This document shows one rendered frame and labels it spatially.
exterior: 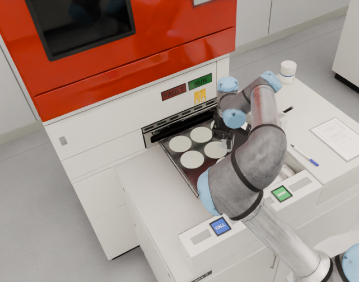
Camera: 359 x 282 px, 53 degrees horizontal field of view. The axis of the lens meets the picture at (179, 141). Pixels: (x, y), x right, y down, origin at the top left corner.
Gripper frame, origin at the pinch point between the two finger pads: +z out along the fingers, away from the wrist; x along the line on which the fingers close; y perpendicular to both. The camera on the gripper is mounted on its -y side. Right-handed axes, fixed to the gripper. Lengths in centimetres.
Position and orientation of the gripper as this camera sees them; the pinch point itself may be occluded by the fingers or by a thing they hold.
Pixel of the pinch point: (231, 149)
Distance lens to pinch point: 152.4
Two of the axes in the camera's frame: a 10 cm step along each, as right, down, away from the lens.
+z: 0.8, 7.0, 7.1
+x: -3.5, 6.9, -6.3
